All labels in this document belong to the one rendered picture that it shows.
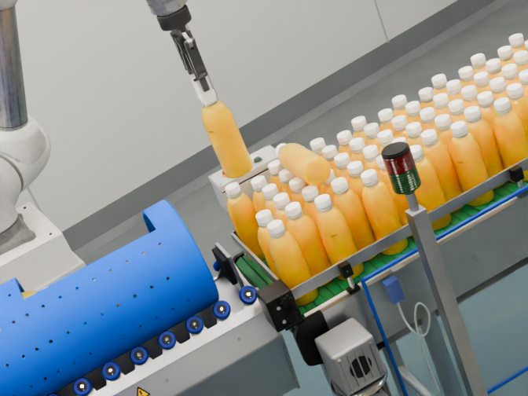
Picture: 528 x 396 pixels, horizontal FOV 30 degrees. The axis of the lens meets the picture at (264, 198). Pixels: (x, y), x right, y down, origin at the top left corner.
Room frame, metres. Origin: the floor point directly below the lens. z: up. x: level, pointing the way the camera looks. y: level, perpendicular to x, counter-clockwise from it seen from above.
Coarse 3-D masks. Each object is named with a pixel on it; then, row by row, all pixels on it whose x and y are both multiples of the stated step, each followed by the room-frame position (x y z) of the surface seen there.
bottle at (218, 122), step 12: (216, 96) 2.22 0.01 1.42; (204, 108) 2.21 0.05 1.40; (216, 108) 2.19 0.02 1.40; (228, 108) 2.21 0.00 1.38; (204, 120) 2.20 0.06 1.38; (216, 120) 2.18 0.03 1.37; (228, 120) 2.19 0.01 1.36; (216, 132) 2.19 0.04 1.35; (228, 132) 2.18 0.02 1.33; (216, 144) 2.19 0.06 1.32; (228, 144) 2.18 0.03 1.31; (240, 144) 2.20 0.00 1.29; (228, 156) 2.18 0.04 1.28; (240, 156) 2.19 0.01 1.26; (228, 168) 2.19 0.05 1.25; (240, 168) 2.18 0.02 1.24
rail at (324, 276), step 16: (496, 176) 2.13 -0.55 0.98; (464, 192) 2.11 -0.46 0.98; (480, 192) 2.11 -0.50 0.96; (448, 208) 2.09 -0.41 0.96; (384, 240) 2.05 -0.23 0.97; (400, 240) 2.06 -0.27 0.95; (352, 256) 2.03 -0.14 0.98; (368, 256) 2.04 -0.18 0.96; (320, 272) 2.02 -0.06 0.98; (336, 272) 2.02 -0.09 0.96; (304, 288) 2.00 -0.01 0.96
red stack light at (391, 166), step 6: (408, 150) 1.90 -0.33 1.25; (402, 156) 1.88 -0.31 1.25; (408, 156) 1.89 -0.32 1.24; (384, 162) 1.91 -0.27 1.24; (390, 162) 1.89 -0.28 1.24; (396, 162) 1.88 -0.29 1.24; (402, 162) 1.88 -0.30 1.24; (408, 162) 1.89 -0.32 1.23; (414, 162) 1.90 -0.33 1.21; (390, 168) 1.89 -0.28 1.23; (396, 168) 1.89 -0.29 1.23; (402, 168) 1.88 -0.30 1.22; (408, 168) 1.88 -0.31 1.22; (396, 174) 1.89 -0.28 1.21
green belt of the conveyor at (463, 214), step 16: (496, 192) 2.18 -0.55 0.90; (512, 192) 2.15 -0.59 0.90; (464, 208) 2.17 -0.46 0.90; (480, 208) 2.14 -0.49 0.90; (384, 256) 2.11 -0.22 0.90; (240, 272) 2.35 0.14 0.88; (256, 272) 2.29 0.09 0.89; (368, 272) 2.07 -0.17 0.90; (320, 288) 2.08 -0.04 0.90; (336, 288) 2.05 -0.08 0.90; (320, 304) 2.02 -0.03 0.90
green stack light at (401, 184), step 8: (416, 168) 1.91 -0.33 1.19; (392, 176) 1.90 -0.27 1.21; (400, 176) 1.88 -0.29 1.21; (408, 176) 1.88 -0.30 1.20; (416, 176) 1.89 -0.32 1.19; (392, 184) 1.91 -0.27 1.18; (400, 184) 1.89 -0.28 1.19; (408, 184) 1.88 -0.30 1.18; (416, 184) 1.89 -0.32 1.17; (400, 192) 1.89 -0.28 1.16; (408, 192) 1.88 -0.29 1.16
